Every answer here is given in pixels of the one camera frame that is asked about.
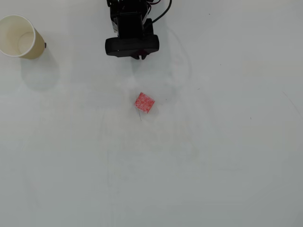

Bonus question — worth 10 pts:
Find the black cable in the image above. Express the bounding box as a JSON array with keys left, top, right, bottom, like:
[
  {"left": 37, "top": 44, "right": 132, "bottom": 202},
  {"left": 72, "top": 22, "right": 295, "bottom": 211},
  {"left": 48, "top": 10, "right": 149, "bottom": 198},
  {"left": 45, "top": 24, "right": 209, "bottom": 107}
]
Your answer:
[{"left": 150, "top": 0, "right": 173, "bottom": 24}]

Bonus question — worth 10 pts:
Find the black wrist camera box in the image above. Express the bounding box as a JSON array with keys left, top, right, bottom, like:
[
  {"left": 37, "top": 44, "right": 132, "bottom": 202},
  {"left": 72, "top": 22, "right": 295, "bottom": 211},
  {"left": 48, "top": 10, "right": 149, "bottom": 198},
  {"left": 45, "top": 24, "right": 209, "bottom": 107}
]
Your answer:
[{"left": 105, "top": 35, "right": 160, "bottom": 58}]

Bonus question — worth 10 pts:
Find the white paper cup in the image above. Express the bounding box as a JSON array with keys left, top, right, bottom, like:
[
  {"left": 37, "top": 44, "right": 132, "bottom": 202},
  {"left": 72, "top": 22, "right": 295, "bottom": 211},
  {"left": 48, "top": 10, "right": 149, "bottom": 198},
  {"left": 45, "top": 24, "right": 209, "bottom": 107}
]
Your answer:
[{"left": 0, "top": 14, "right": 47, "bottom": 60}]

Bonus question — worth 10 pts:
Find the red sponge cube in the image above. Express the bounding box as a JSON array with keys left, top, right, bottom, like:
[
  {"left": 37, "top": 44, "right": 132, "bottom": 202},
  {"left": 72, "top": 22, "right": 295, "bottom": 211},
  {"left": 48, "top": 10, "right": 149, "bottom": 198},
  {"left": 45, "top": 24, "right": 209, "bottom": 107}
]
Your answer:
[{"left": 134, "top": 92, "right": 156, "bottom": 114}]

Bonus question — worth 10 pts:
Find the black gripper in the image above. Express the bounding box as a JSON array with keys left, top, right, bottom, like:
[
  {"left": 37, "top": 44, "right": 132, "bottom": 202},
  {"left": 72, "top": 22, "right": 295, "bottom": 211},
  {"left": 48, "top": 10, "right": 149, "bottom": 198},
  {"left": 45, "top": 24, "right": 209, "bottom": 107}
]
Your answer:
[{"left": 110, "top": 11, "right": 155, "bottom": 61}]

